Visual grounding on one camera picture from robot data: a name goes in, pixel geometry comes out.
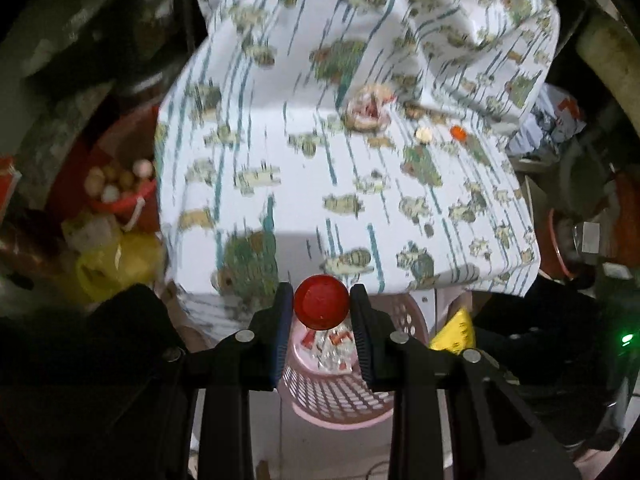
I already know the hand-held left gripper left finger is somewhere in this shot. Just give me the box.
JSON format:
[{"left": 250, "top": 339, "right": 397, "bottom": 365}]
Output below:
[{"left": 165, "top": 282, "right": 296, "bottom": 480}]

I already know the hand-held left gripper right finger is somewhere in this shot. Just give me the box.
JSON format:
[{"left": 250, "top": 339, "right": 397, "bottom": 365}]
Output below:
[{"left": 350, "top": 284, "right": 583, "bottom": 480}]

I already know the white and red wrapper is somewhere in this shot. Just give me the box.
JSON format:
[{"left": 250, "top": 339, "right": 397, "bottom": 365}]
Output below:
[{"left": 300, "top": 327, "right": 358, "bottom": 373}]

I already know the red bottle cap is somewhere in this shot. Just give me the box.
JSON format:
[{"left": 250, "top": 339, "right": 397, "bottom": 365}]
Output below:
[{"left": 293, "top": 274, "right": 348, "bottom": 331}]

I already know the pink plastic basket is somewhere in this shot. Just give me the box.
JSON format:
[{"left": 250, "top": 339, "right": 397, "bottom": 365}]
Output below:
[{"left": 277, "top": 292, "right": 431, "bottom": 431}]

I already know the yellow packet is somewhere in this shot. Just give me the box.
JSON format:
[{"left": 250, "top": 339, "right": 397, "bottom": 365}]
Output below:
[{"left": 429, "top": 307, "right": 477, "bottom": 356}]

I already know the glass jar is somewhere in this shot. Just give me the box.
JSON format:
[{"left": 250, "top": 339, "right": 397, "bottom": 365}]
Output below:
[{"left": 547, "top": 207, "right": 608, "bottom": 281}]

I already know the cat print cloth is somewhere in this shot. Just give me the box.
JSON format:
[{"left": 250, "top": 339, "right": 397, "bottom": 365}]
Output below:
[{"left": 152, "top": 0, "right": 561, "bottom": 298}]

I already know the yellow plastic bag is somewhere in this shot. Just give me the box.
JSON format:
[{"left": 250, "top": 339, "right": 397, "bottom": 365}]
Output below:
[{"left": 75, "top": 232, "right": 166, "bottom": 303}]

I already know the red basin of eggs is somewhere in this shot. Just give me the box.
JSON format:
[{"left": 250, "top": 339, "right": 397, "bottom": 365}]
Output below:
[{"left": 82, "top": 110, "right": 161, "bottom": 233}]

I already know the crumpled pink tissue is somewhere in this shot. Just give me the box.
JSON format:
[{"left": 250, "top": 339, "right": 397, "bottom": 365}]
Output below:
[{"left": 345, "top": 85, "right": 396, "bottom": 132}]

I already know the white and blue plastic bag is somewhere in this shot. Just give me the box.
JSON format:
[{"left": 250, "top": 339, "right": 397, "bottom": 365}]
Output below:
[{"left": 505, "top": 85, "right": 586, "bottom": 158}]

